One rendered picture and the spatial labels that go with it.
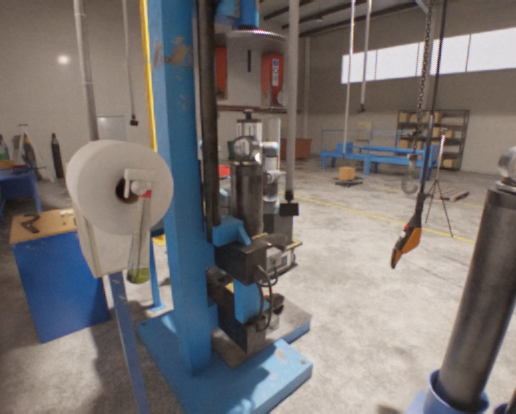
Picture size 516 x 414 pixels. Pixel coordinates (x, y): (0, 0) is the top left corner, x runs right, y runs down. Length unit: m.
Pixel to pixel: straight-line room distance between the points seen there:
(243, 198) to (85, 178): 1.12
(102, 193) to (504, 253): 1.49
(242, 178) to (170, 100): 0.62
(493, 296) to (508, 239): 0.27
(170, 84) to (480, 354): 1.94
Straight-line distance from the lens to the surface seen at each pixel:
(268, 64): 1.87
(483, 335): 1.67
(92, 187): 0.82
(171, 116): 1.47
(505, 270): 1.52
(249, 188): 1.74
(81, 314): 2.94
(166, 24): 1.54
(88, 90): 1.22
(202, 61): 1.48
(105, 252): 1.15
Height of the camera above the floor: 1.71
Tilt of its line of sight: 16 degrees down
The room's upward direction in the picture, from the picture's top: straight up
